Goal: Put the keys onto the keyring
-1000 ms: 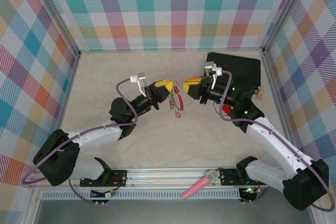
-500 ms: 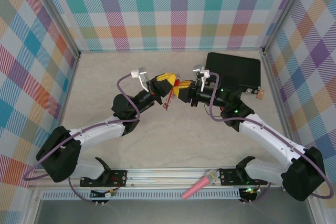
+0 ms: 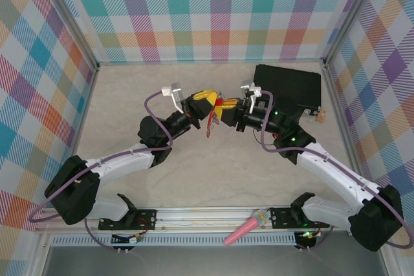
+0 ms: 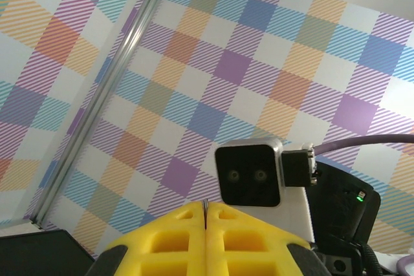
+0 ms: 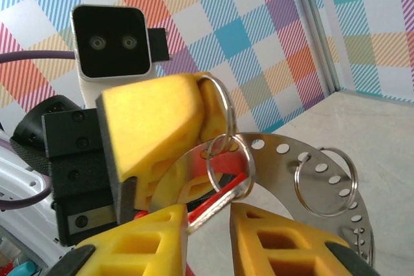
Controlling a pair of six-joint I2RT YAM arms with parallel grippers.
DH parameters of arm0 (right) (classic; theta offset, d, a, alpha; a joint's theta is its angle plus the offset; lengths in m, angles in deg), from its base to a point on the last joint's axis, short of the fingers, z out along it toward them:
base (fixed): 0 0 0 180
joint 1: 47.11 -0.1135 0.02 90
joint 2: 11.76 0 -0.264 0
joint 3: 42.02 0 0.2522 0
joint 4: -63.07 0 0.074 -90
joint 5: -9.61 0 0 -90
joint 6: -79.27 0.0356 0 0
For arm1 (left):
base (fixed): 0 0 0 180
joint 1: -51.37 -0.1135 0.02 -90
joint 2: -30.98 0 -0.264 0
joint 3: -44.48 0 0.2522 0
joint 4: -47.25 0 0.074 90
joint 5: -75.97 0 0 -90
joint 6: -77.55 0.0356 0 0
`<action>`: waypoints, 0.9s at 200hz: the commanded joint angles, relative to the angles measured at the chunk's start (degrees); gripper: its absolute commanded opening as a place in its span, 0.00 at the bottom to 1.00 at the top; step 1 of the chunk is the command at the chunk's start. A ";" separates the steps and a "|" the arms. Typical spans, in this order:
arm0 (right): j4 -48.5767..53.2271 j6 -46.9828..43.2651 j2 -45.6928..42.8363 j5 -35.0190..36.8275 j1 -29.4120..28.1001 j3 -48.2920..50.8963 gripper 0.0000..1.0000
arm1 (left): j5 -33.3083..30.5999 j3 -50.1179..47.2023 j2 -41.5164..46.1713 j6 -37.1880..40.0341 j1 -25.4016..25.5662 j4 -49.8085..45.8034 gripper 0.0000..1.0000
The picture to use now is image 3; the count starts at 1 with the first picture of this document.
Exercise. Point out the large keyring with red grip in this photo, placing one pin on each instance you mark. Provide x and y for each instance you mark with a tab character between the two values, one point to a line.
211	124

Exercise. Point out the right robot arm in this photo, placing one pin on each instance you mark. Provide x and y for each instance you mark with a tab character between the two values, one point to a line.
375	221

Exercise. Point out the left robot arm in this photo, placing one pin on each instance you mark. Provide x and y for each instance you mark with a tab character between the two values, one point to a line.
71	192

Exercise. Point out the red plastic block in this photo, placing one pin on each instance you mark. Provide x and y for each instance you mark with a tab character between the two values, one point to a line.
274	134

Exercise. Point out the black hard case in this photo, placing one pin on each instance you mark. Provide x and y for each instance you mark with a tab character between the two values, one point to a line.
291	82

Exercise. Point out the small wooden piece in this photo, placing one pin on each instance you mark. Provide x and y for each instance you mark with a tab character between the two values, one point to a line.
321	117

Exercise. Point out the pink toy microphone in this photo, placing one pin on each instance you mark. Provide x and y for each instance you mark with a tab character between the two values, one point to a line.
242	229

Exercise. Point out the small power connector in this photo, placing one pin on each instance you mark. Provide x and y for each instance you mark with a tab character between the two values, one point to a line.
307	240
133	239

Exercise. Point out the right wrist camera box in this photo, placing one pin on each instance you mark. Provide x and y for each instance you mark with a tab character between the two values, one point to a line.
250	88

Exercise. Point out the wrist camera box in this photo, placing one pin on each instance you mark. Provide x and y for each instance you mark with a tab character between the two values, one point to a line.
173	90
250	88

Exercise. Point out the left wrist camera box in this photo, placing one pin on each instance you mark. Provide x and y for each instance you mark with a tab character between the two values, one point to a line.
173	90

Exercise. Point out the aluminium frame bar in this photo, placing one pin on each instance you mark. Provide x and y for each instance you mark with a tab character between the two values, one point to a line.
210	61
83	111
339	111

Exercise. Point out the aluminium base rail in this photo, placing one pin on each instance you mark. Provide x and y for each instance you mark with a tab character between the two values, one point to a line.
200	218

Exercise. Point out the aluminium frame post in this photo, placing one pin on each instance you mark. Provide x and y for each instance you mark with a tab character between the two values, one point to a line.
70	14
351	14

